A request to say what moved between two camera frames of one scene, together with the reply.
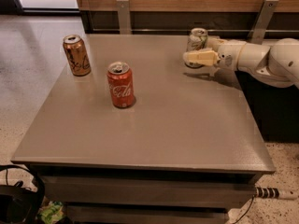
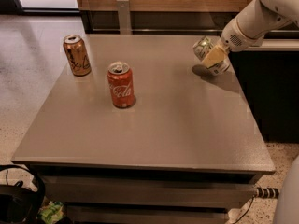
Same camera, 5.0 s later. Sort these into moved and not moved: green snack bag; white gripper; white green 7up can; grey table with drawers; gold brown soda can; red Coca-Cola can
Moved: white gripper; white green 7up can
Not moved: gold brown soda can; grey table with drawers; green snack bag; red Coca-Cola can
